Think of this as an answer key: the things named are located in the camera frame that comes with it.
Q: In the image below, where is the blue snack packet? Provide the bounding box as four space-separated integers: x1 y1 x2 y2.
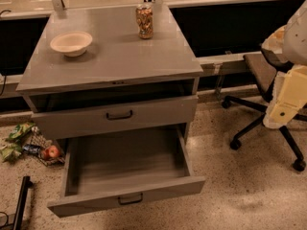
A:
23 144 41 155

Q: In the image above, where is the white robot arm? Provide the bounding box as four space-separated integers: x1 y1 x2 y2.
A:
263 1 307 129

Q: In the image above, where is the grey middle drawer front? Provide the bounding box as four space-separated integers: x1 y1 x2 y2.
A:
32 95 198 139

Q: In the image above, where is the orange patterned drink can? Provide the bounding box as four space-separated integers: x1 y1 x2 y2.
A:
135 3 154 39

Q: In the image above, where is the black drawer handle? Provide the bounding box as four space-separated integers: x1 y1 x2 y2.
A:
117 193 143 206
106 110 133 121

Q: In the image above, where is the black bottom drawer handle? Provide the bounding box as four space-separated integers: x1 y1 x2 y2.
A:
117 193 143 206

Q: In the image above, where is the white paper bowl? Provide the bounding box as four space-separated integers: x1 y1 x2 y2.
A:
50 31 93 57

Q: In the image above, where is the wire mesh basket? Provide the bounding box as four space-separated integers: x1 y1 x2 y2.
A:
29 126 65 166

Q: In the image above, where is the green chip bag upper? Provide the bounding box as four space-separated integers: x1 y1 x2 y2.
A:
7 122 35 142

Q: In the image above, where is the black office chair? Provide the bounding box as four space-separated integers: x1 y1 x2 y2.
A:
222 47 306 172

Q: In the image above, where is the red apple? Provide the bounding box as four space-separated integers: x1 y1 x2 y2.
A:
41 146 60 160

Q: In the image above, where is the black metal stand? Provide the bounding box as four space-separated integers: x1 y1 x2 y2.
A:
0 176 33 230

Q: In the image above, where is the green chip bag lower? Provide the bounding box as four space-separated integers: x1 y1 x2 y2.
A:
0 144 22 163

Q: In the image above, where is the grey metal post left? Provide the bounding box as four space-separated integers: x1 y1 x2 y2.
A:
52 0 65 17

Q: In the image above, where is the green chip bag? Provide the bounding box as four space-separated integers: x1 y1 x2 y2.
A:
0 144 22 163
7 122 35 142

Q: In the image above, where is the black middle drawer handle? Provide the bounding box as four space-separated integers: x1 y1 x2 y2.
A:
106 110 133 121

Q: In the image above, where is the grey drawer cabinet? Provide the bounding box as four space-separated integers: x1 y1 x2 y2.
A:
15 3 204 141

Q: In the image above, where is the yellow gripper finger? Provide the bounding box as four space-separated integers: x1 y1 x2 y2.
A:
263 64 307 129

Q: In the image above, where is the open grey bottom drawer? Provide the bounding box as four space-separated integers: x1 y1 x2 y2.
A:
47 126 204 218

